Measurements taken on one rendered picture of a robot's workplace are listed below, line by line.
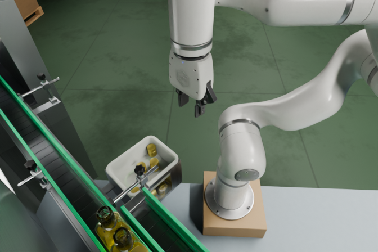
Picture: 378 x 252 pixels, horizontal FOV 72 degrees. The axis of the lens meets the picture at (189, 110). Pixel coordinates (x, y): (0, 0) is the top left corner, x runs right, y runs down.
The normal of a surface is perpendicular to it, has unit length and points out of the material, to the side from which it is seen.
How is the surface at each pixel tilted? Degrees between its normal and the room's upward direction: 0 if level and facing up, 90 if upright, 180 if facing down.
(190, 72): 87
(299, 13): 97
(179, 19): 90
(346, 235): 0
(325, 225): 0
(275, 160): 0
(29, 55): 90
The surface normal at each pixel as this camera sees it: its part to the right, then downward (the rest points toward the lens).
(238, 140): -0.27, -0.65
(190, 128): -0.01, -0.72
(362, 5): 0.00, 0.60
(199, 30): 0.33, 0.66
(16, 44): 0.72, 0.48
